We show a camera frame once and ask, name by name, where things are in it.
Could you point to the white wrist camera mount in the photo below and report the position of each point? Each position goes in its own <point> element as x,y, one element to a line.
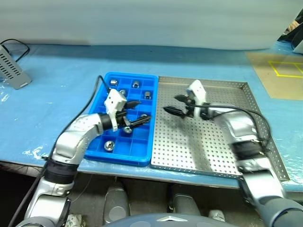
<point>197,88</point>
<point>113,100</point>

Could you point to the person in dark clothing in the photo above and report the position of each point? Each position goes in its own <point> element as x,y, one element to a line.
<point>297,35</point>

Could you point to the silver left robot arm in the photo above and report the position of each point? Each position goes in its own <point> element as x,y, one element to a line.
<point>71,139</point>

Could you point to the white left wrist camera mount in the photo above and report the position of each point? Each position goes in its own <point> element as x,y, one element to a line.
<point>113,100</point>

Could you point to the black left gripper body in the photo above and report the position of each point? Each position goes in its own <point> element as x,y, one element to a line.
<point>122,118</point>

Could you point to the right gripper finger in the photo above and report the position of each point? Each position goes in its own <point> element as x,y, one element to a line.
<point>182,98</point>
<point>174,111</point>

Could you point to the perforated metal tray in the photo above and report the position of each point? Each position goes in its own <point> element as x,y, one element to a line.
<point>189,153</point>

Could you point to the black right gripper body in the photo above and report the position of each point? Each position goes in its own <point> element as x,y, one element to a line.
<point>190,108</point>

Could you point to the grey vented metal device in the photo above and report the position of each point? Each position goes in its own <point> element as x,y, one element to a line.
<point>11,68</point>

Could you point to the bystander bare hand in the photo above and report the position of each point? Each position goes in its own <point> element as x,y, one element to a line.
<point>293,25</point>

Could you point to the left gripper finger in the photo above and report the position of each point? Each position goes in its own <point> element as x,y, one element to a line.
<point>133,104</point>
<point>140,121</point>

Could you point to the grey rounded shape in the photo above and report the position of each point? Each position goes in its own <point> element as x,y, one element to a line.
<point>184,201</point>
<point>117,203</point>

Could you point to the brown cardboard mat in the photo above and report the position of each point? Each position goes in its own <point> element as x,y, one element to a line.
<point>272,87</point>

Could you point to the grey robot torso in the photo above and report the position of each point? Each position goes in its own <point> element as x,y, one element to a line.
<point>165,221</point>

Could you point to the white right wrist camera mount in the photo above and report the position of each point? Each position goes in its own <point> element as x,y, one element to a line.
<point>197,88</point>

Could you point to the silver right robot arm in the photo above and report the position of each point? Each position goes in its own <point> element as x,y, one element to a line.
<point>241,127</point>

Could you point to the white patterned shoe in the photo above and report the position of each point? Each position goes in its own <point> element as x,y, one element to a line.
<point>74,219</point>

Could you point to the blue compartment tray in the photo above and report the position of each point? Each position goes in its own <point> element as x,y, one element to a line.
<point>139,146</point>

